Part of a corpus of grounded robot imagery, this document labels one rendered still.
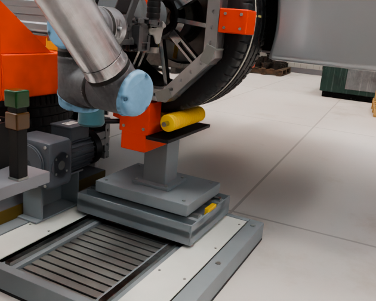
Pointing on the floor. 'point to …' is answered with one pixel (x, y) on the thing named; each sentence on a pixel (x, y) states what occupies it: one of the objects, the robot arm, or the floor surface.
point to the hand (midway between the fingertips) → (156, 22)
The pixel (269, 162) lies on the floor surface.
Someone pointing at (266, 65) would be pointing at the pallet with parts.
